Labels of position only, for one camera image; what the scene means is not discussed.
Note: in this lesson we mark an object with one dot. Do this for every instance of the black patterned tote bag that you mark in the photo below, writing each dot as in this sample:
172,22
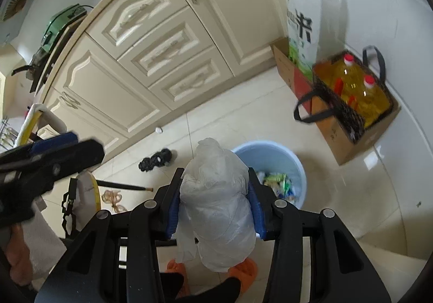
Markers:
372,63

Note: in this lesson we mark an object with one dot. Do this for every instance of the person's left hand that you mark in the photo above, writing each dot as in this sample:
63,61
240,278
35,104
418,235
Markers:
18,256

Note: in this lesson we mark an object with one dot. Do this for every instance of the white translucent plastic bag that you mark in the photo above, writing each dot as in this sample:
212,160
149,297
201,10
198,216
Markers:
215,220

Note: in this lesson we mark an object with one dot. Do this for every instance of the white towel table cover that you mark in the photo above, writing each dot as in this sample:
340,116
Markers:
45,247

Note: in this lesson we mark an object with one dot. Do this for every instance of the cream kitchen cabinet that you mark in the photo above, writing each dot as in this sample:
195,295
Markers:
134,65

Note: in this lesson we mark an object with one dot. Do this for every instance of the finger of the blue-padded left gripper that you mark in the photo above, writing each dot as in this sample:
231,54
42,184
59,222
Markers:
56,142

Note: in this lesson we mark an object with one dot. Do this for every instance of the yellow cooking oil bottle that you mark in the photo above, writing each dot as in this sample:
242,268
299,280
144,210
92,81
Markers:
342,77

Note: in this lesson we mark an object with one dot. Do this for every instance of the black crumpled cloth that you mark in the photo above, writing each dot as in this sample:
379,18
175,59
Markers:
159,159

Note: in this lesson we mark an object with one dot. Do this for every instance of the light blue trash bucket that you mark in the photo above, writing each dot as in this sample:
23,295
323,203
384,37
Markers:
270,158

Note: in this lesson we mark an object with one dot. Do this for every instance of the black gas stove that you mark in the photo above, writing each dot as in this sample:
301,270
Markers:
38,70

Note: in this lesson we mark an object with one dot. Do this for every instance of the brown cardboard box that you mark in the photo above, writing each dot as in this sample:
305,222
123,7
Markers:
341,126

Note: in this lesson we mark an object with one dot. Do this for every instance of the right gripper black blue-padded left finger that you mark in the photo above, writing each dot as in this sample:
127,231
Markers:
168,200

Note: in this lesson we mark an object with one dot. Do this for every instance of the green electric pot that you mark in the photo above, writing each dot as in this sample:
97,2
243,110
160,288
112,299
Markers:
57,24

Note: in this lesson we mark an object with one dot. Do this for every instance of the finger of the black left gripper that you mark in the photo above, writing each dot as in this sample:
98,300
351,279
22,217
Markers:
76,158

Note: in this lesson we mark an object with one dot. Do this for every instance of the orange slipper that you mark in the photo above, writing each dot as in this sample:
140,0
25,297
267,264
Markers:
244,274
177,280

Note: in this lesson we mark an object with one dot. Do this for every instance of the white green rice bag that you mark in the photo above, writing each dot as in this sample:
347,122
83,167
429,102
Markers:
304,22

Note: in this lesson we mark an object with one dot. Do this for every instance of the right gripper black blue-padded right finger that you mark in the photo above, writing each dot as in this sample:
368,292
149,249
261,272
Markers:
267,219

